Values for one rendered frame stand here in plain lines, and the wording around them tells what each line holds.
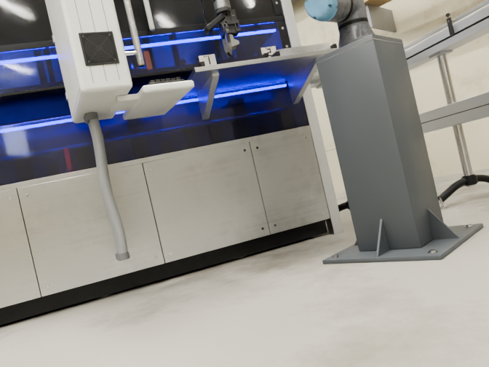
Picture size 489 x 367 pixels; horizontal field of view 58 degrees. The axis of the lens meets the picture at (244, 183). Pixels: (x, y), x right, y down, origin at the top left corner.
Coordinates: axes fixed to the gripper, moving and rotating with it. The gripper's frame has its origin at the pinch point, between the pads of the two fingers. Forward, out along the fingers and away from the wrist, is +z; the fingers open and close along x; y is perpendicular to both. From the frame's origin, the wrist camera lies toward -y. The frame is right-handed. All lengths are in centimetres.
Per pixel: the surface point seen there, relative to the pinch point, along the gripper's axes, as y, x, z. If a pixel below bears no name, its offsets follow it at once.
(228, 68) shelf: -8.7, -20.1, 12.5
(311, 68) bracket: 35.6, -8.5, 15.0
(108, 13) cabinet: -53, -35, -9
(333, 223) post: 44, 19, 93
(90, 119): -67, -6, 22
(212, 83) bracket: -13.7, -10.2, 15.4
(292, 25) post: 46, 19, -16
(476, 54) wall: 275, 119, -7
